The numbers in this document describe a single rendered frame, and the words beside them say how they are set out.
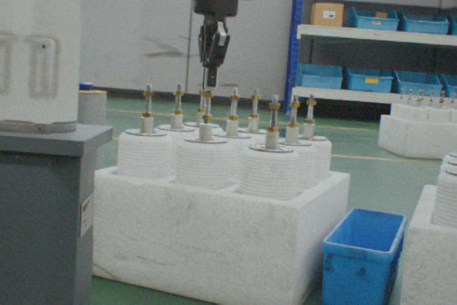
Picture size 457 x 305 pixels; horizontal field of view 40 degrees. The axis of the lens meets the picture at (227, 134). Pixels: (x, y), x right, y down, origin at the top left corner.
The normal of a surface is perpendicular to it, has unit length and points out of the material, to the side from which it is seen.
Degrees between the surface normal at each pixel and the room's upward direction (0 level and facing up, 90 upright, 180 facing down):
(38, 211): 90
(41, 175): 90
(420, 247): 90
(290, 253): 90
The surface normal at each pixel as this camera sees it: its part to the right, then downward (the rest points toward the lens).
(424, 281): -0.36, 0.07
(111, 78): -0.03, 0.11
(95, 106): 0.92, 0.11
